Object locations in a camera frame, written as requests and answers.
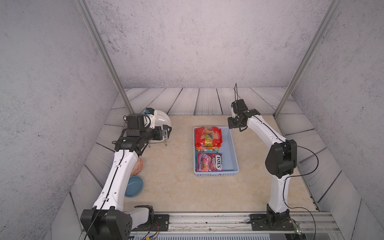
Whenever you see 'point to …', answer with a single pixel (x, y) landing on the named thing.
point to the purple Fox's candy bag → (209, 162)
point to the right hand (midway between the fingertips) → (233, 121)
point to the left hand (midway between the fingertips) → (165, 127)
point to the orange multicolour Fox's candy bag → (208, 152)
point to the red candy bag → (208, 136)
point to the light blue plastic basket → (230, 163)
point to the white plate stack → (161, 118)
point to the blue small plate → (134, 187)
